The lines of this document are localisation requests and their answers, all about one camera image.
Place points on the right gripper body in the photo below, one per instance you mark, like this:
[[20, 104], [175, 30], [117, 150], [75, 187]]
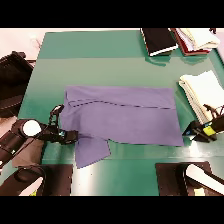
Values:
[[206, 130]]

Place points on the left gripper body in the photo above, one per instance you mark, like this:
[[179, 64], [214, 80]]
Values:
[[68, 136]]

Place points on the purple T-shirt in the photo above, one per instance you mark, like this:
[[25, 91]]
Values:
[[126, 116]]

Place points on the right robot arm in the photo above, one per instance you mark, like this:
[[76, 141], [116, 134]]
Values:
[[200, 176]]

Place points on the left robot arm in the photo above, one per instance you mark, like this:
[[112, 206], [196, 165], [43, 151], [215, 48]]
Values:
[[13, 140]]

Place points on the cream white garment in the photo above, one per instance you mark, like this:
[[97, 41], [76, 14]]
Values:
[[203, 91]]

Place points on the black container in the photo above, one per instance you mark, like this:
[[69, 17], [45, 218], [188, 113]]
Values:
[[13, 83]]

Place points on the dark red garment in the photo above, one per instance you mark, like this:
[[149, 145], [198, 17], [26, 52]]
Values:
[[186, 50]]

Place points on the black garment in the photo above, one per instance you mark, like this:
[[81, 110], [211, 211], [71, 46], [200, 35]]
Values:
[[159, 40]]

